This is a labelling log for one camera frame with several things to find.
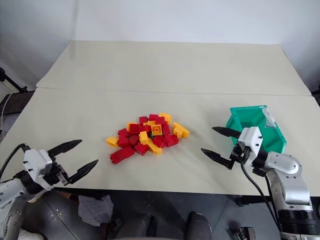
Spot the green plastic bin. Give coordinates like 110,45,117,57
225,104,288,154

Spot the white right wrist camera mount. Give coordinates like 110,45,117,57
236,126,264,166

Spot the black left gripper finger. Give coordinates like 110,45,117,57
47,139,83,159
67,159,99,186

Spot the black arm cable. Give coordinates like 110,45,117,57
240,161,282,230
0,142,29,177

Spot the dark floor mat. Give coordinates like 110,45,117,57
0,90,36,116

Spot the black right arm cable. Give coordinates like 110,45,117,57
240,161,282,230

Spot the grey crumpled cloth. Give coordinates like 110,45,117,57
77,194,115,227

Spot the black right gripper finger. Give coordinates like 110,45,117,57
211,126,242,139
200,147,236,171

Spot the dark rounded shape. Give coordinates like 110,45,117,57
185,211,213,240

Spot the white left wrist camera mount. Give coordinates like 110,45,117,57
22,148,54,191

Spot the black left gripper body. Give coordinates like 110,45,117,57
43,156,71,187

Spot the black tripod stand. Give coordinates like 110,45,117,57
0,66,29,94

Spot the white floor cable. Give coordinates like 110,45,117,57
0,93,13,132

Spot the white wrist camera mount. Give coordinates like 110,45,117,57
236,126,264,166
22,148,54,191

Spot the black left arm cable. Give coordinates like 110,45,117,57
0,142,29,177

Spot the clear bin label holder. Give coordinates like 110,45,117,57
261,108,277,130

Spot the black table foot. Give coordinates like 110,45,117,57
235,194,251,207

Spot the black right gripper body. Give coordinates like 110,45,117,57
229,143,250,165

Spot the grey metal bracket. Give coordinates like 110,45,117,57
227,225,256,240

